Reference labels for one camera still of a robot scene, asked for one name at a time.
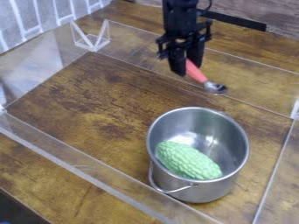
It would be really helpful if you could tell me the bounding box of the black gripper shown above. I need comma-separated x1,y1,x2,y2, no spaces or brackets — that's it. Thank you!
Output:
154,0,212,76

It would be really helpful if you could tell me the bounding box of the orange handled metal spoon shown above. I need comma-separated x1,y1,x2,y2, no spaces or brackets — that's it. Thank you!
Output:
185,59,226,95

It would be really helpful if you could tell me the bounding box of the black strip on table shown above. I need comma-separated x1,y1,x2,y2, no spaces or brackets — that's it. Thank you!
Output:
197,9,266,32

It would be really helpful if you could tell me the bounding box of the stainless steel pot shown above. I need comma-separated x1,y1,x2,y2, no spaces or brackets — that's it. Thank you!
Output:
145,107,249,203

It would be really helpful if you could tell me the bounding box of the green bitter melon toy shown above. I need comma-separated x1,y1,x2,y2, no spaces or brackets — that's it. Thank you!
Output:
156,141,222,180

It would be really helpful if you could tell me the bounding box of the clear acrylic triangular bracket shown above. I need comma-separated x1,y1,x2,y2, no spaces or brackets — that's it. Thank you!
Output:
69,20,110,52

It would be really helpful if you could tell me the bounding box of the clear acrylic enclosure wall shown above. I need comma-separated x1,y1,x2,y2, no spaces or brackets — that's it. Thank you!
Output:
0,20,299,224

